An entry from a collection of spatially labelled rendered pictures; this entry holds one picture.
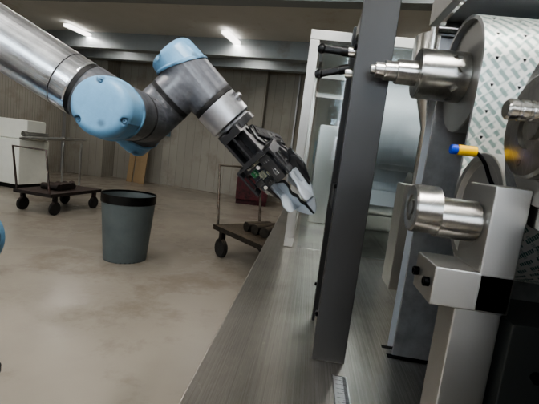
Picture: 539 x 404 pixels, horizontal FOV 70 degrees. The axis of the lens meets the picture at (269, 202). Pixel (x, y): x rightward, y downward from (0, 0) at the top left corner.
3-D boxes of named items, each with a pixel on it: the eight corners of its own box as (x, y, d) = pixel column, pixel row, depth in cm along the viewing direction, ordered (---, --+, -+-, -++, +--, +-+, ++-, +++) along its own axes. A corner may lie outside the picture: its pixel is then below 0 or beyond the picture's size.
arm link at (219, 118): (207, 115, 68) (239, 83, 65) (224, 135, 69) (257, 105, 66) (192, 123, 61) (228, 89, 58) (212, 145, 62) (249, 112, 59)
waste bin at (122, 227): (84, 259, 357) (88, 191, 349) (117, 247, 407) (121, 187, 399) (133, 268, 348) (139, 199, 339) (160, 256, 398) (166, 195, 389)
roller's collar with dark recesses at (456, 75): (406, 101, 54) (413, 54, 54) (449, 106, 54) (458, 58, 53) (418, 94, 48) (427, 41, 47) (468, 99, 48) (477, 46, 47)
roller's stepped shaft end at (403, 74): (366, 82, 53) (370, 59, 53) (411, 87, 53) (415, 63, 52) (370, 78, 50) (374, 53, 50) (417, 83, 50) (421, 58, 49)
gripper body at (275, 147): (258, 201, 63) (208, 146, 61) (267, 183, 71) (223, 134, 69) (294, 174, 60) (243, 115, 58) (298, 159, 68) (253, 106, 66)
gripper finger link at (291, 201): (298, 234, 66) (263, 195, 64) (301, 220, 72) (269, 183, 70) (312, 224, 65) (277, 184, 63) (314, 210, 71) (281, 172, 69)
